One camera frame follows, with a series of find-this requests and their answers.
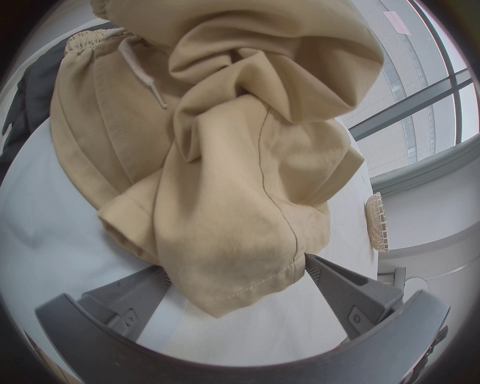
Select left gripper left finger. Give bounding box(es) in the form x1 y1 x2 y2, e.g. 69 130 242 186
79 264 173 340

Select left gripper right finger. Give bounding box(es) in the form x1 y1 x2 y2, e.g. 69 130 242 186
305 253 405 339

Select tan shorts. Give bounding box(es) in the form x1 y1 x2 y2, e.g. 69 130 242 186
50 0 385 319

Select round woven basket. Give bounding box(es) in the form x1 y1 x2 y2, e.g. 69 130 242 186
365 192 392 251

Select bed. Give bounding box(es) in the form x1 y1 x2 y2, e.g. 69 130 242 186
0 116 379 366

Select black garment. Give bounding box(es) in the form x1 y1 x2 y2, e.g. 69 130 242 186
0 22 117 181

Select window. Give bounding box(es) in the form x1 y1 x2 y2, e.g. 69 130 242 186
334 0 480 179

